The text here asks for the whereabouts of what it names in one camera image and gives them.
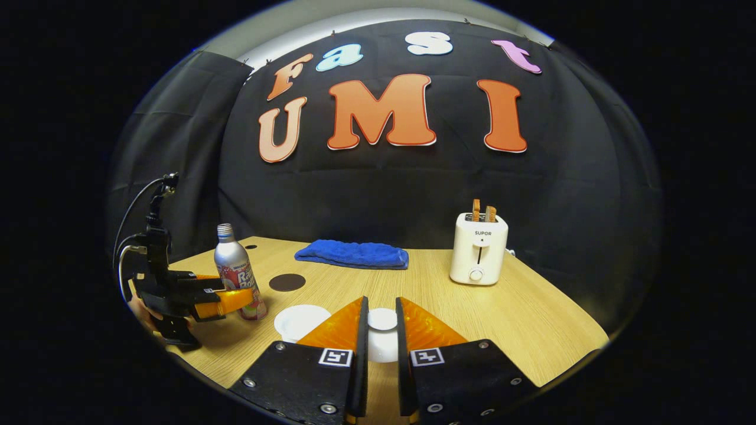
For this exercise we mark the dark brown round coaster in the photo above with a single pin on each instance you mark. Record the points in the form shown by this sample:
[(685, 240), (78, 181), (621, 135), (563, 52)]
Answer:
[(287, 283)]

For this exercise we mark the blue towel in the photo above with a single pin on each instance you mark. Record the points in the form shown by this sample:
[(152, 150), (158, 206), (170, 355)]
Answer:
[(354, 254)]

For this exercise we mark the white toaster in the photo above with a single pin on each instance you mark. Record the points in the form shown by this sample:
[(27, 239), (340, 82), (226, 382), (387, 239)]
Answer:
[(472, 260)]

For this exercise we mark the white teacup lid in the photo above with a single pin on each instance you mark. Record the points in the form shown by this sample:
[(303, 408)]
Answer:
[(383, 321)]

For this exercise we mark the silver water bottle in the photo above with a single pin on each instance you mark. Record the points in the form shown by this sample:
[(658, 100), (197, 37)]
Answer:
[(229, 260)]

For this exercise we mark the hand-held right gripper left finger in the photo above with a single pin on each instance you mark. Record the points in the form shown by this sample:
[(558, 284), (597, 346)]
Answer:
[(361, 366)]

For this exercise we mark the black backdrop cloth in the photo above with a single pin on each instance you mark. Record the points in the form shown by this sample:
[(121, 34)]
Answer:
[(561, 206)]

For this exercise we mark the white teacup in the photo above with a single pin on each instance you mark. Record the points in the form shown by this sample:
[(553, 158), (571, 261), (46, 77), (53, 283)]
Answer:
[(298, 321)]

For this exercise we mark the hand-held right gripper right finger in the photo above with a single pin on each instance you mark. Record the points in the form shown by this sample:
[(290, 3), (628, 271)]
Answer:
[(404, 366)]

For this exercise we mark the toast slice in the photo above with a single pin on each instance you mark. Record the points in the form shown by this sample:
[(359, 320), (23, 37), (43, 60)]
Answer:
[(491, 214), (475, 211)]

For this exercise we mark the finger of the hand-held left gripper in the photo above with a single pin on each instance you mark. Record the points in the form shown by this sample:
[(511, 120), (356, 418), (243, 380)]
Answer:
[(198, 279), (224, 302)]

